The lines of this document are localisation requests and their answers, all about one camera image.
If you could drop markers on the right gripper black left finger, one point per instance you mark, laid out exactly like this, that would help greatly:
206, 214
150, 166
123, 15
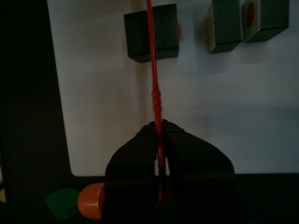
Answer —
132, 180

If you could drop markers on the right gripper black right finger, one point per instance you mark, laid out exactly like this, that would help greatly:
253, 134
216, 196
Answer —
202, 186

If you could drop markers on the toy sushi roll piece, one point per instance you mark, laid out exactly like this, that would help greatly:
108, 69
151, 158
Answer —
227, 23
273, 17
167, 29

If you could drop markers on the white cutting board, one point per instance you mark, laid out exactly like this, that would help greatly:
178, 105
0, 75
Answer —
108, 116

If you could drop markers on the toy sushi piece green centre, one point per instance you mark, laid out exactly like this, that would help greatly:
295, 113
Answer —
136, 32

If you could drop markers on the orange toy carrot green top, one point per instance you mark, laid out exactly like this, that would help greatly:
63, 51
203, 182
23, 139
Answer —
91, 201

